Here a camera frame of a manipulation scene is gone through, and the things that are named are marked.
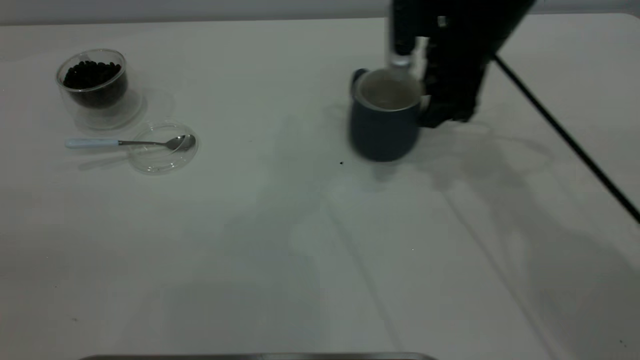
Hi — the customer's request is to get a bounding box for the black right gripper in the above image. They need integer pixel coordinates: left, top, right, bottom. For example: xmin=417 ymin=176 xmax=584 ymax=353
xmin=389 ymin=0 xmax=537 ymax=129

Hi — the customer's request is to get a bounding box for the dark grey ceramic mug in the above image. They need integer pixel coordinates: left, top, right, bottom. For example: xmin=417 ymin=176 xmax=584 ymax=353
xmin=348 ymin=67 xmax=426 ymax=163

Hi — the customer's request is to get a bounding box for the black cable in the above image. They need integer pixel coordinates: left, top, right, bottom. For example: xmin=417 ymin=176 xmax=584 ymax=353
xmin=492 ymin=54 xmax=640 ymax=224

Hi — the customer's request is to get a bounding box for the clear round glass lid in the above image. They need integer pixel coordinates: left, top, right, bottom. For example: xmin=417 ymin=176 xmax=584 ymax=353
xmin=127 ymin=123 xmax=200 ymax=176

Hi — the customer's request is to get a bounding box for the clear double-wall glass cup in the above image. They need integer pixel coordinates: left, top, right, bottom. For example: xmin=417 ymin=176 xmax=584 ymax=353
xmin=55 ymin=48 xmax=144 ymax=132

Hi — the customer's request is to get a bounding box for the dark coffee beans pile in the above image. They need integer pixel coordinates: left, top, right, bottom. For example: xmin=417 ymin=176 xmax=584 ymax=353
xmin=63 ymin=60 xmax=128 ymax=109

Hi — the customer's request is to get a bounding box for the metal spoon with pale handle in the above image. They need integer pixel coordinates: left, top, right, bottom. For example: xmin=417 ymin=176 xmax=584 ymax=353
xmin=64 ymin=134 xmax=197 ymax=152

